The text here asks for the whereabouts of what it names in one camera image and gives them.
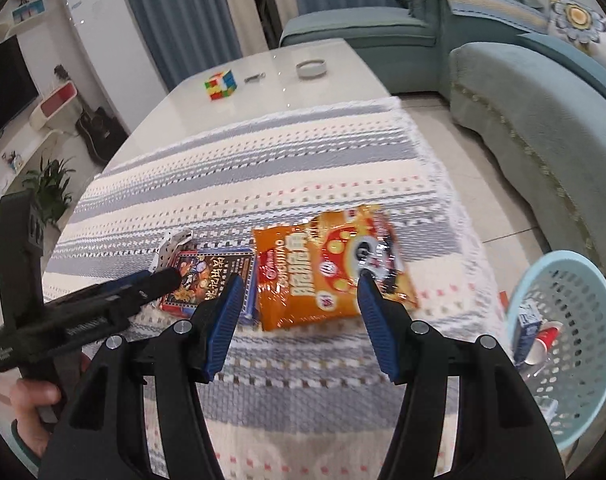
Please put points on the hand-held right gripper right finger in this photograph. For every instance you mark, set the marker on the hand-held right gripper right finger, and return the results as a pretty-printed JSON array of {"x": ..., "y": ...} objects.
[{"x": 378, "y": 320}]

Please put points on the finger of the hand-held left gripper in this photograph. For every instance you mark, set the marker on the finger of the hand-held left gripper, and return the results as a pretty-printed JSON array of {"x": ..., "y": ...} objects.
[
  {"x": 163, "y": 280},
  {"x": 125, "y": 282}
]

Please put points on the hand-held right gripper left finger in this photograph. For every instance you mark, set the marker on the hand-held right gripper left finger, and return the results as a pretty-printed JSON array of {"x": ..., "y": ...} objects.
[{"x": 225, "y": 320}]

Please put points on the red printed box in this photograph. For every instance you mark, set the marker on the red printed box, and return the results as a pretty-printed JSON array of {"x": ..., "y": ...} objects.
[{"x": 198, "y": 271}]

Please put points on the orange snack bag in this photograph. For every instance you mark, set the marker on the orange snack bag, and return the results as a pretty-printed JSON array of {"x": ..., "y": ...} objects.
[{"x": 303, "y": 280}]

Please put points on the white milk carton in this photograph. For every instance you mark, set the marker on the white milk carton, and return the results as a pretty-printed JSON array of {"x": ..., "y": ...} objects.
[{"x": 528, "y": 330}]

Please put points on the red paper cup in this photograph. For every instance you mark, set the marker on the red paper cup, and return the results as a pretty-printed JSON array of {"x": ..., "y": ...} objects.
[{"x": 547, "y": 342}]

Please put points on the light blue plastic basket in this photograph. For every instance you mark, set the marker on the light blue plastic basket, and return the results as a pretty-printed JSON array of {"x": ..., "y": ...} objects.
[{"x": 583, "y": 310}]

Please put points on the person's left hand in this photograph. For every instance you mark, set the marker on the person's left hand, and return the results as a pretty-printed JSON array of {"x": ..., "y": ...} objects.
[{"x": 33, "y": 400}]

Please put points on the silver blister pack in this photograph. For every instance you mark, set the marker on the silver blister pack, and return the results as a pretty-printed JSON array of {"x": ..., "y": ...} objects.
[{"x": 169, "y": 247}]

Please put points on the green potted plant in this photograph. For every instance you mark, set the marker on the green potted plant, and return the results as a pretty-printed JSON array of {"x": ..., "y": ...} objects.
[{"x": 50, "y": 185}]

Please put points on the orange paper scrap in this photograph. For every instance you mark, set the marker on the orange paper scrap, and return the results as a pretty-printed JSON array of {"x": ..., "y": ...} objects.
[{"x": 503, "y": 300}]

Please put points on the white television cabinet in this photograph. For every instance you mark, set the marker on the white television cabinet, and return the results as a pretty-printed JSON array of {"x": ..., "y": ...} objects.
[{"x": 3, "y": 180}]

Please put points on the striped woven tablecloth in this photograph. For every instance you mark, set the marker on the striped woven tablecloth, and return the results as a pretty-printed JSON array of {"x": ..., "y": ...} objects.
[{"x": 283, "y": 185}]

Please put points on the black guitar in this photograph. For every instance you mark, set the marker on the black guitar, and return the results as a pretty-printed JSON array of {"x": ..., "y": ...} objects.
[{"x": 100, "y": 132}]

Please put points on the white red speaker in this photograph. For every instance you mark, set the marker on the white red speaker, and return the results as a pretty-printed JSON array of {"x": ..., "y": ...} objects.
[{"x": 53, "y": 105}]

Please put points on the colourful puzzle cube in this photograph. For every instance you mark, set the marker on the colourful puzzle cube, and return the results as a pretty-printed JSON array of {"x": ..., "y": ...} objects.
[{"x": 220, "y": 85}]

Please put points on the black television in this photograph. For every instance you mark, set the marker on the black television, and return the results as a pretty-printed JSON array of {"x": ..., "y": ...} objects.
[{"x": 3, "y": 90}]

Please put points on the white refrigerator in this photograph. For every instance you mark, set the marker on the white refrigerator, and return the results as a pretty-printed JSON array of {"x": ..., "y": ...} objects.
[{"x": 108, "y": 35}]

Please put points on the grey tape roll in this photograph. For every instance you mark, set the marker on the grey tape roll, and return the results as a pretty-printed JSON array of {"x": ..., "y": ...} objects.
[{"x": 311, "y": 67}]

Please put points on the blue fabric sofa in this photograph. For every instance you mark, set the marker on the blue fabric sofa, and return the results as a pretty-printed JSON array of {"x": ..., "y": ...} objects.
[{"x": 533, "y": 110}]

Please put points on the small photo card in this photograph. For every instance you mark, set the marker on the small photo card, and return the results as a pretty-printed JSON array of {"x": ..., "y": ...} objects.
[{"x": 29, "y": 10}]

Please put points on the blue cushion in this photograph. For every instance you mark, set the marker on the blue cushion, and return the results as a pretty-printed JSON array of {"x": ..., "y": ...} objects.
[{"x": 573, "y": 57}]

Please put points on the floral pillow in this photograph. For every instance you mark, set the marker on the floral pillow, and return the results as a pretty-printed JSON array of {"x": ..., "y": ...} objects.
[{"x": 578, "y": 17}]

